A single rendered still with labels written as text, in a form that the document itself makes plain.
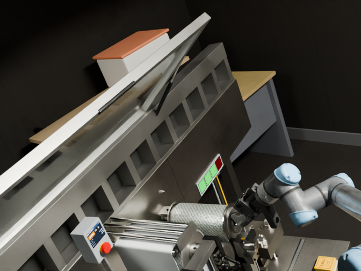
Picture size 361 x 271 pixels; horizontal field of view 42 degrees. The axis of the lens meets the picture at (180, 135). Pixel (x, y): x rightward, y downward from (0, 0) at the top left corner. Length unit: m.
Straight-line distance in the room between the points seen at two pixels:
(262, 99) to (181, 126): 2.04
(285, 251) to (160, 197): 0.60
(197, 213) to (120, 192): 0.31
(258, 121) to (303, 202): 2.65
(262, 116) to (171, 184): 2.25
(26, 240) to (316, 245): 1.21
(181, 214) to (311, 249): 0.60
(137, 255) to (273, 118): 2.88
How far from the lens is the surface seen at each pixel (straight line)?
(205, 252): 1.43
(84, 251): 1.28
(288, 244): 2.19
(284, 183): 1.52
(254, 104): 4.07
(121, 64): 3.58
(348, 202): 1.45
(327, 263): 2.03
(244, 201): 1.66
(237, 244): 1.80
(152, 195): 1.92
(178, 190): 2.07
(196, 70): 2.23
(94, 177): 1.69
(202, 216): 1.81
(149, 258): 1.58
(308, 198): 1.52
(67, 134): 1.09
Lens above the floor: 2.33
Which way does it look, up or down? 24 degrees down
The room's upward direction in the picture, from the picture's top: 22 degrees counter-clockwise
